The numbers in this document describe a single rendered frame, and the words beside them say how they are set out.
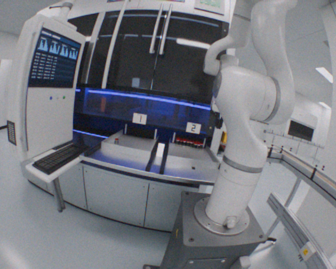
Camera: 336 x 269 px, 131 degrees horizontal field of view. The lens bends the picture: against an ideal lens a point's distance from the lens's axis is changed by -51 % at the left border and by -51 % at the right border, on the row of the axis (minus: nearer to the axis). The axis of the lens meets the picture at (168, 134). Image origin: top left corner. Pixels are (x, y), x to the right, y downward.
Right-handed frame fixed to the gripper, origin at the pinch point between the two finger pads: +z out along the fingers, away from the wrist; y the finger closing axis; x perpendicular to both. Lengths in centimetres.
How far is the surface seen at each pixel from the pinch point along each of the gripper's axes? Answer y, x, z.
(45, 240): 107, 24, 110
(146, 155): 29.6, -2.1, 20.7
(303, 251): -79, 38, 61
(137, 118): 42, -28, 9
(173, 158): 16.9, -1.9, 20.1
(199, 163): 4.3, -2.0, 20.5
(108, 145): 50, -2, 20
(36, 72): 89, 16, -14
